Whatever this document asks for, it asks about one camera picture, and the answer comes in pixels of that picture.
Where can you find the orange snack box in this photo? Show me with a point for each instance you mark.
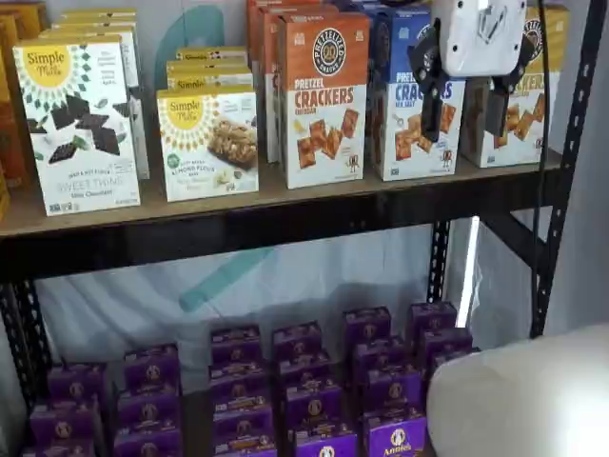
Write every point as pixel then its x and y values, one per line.
pixel 12 119

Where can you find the orange white pretzel crackers box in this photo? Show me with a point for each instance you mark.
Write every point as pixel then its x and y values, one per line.
pixel 271 95
pixel 328 119
pixel 257 28

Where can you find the yellow white pretzel crackers box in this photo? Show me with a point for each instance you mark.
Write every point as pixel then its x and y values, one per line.
pixel 523 138

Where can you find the white sweet thins chocolate box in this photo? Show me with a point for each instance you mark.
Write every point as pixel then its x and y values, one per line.
pixel 76 143
pixel 95 13
pixel 95 23
pixel 138 119

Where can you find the white backdrop sheet teal logo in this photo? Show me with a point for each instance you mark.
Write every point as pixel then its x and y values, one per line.
pixel 143 295

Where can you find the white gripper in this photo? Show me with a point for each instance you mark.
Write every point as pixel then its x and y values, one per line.
pixel 461 47

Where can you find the black metal shelf frame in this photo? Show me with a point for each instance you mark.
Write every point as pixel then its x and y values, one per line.
pixel 285 238

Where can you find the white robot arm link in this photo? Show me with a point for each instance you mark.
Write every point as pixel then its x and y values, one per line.
pixel 523 395

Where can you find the white LED light strip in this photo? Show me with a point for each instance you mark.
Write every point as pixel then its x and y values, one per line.
pixel 468 271

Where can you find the wooden shelf board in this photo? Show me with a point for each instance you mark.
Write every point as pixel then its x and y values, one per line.
pixel 266 197
pixel 197 423

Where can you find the purple Annie's box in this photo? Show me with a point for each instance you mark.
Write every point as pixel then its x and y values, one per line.
pixel 245 450
pixel 447 343
pixel 242 421
pixel 64 423
pixel 326 443
pixel 378 357
pixel 314 404
pixel 392 390
pixel 238 381
pixel 395 438
pixel 147 445
pixel 366 326
pixel 297 340
pixel 304 369
pixel 150 409
pixel 235 345
pixel 76 383
pixel 433 319
pixel 57 450
pixel 152 369

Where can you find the blue white pretzel crackers box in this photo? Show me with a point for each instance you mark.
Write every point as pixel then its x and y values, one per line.
pixel 404 152
pixel 373 95

